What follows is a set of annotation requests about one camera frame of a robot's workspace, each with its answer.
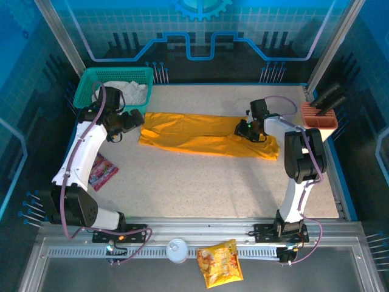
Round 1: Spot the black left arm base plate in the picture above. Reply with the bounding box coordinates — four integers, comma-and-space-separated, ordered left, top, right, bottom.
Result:
92, 223, 148, 244

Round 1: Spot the black knife handle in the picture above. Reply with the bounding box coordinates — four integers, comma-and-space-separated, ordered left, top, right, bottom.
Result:
309, 82, 342, 107
316, 96, 347, 118

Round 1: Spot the yellow chips bag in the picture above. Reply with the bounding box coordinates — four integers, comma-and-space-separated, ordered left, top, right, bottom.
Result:
196, 238, 244, 289

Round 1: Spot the white t-shirt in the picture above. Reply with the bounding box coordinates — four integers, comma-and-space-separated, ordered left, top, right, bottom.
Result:
92, 80, 149, 106

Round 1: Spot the orange t-shirt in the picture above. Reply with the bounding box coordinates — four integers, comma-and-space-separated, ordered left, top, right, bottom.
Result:
138, 111, 280, 161

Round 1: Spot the aluminium frame rail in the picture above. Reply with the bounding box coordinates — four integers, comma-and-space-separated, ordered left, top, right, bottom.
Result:
18, 216, 388, 292

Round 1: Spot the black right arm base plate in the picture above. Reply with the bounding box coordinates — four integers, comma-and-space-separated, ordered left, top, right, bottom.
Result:
253, 223, 310, 244

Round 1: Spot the grey slotted cable duct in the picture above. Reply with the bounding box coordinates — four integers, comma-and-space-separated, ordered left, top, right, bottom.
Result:
47, 248, 280, 260

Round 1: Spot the controller board with led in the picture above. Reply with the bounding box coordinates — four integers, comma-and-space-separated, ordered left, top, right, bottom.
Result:
277, 243, 301, 266
105, 239, 128, 266

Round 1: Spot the white knife block terracotta top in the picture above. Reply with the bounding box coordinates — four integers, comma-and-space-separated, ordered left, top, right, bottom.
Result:
300, 102, 339, 142

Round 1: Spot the purple candy bag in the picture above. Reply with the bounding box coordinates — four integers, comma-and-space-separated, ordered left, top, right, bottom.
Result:
88, 153, 120, 192

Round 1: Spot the aluminium frame post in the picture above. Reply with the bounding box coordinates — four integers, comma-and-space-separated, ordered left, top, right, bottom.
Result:
33, 0, 88, 80
306, 0, 365, 92

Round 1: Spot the left controller board with LED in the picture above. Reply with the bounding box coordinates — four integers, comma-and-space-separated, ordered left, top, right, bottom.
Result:
105, 239, 128, 266

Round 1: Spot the teal plastic basket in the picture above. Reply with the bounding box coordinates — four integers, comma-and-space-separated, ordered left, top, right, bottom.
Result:
74, 66, 154, 116

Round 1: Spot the right controller board with LED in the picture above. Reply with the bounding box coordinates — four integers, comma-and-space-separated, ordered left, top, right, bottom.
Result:
277, 243, 301, 266

